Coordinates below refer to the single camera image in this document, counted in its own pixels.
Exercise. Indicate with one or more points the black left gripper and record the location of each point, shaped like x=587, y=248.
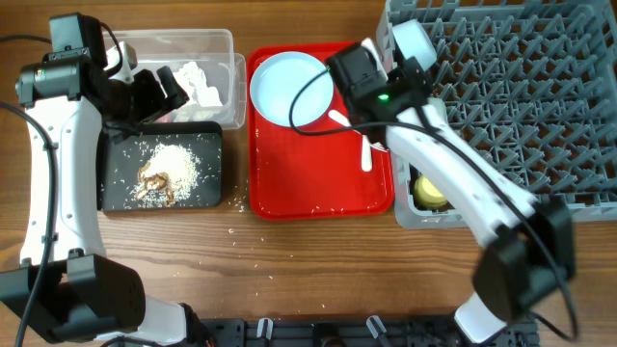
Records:
x=157, y=105

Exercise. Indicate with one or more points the white paper napkin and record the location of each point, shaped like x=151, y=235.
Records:
x=203, y=99

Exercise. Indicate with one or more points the food scraps with rice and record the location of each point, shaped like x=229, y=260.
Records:
x=168, y=177

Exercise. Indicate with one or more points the light blue plate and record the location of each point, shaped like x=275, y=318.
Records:
x=277, y=81

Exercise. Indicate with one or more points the white plastic fork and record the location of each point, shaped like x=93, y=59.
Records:
x=342, y=120

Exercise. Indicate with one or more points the white plastic spoon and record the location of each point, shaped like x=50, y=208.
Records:
x=366, y=155

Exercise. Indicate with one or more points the light blue small bowl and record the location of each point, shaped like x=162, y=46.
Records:
x=414, y=42

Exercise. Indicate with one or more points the yellow plastic cup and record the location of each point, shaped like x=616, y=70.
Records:
x=427, y=195

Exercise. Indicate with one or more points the green bowl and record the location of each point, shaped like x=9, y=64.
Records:
x=440, y=107

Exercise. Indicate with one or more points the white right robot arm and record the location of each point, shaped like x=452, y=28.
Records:
x=528, y=244

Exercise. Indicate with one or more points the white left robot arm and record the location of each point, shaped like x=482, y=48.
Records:
x=66, y=289

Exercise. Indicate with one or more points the black food waste tray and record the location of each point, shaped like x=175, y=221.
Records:
x=121, y=156

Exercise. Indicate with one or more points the clear plastic waste bin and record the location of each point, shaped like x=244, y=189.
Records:
x=211, y=49

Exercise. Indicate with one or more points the grey dishwasher rack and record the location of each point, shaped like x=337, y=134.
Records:
x=531, y=85

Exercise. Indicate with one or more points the red serving tray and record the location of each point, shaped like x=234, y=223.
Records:
x=293, y=177

